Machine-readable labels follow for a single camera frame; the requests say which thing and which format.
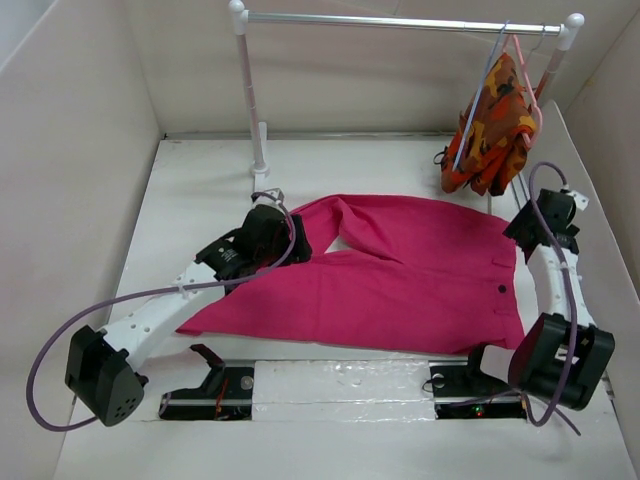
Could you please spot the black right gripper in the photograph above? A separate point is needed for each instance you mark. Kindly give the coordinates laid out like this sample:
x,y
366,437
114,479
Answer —
x,y
518,224

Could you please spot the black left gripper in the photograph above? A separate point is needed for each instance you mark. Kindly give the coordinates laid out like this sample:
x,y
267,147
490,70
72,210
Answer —
x,y
300,250

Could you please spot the pink trousers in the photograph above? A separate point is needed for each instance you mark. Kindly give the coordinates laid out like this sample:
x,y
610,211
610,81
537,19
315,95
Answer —
x,y
387,272

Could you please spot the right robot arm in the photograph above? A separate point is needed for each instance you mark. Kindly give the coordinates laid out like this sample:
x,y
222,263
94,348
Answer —
x,y
564,329

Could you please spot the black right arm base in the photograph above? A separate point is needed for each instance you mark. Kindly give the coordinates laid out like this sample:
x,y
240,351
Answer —
x,y
461,391

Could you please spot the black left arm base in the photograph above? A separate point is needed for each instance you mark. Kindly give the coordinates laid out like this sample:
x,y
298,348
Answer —
x,y
225,394

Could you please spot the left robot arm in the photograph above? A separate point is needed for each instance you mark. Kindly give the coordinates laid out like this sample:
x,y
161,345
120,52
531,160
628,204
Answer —
x,y
102,366

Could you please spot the pink plastic hanger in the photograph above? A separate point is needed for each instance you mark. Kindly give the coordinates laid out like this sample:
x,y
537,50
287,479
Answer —
x,y
529,140

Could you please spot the orange camouflage shorts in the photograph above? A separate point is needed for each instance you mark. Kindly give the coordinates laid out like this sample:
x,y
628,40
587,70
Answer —
x,y
495,151

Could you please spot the white clothes rack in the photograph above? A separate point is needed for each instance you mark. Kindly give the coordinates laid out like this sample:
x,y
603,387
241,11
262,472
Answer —
x,y
241,17

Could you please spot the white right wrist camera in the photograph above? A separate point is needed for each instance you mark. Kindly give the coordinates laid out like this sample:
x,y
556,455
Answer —
x,y
581,201

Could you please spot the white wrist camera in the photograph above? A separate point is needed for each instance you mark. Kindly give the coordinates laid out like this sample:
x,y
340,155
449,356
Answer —
x,y
272,198
581,201

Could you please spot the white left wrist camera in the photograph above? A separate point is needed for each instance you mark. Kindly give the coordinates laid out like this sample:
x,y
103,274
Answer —
x,y
272,198

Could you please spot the light blue wire hanger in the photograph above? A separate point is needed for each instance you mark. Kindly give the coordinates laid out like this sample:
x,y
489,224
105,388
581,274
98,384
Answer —
x,y
476,98

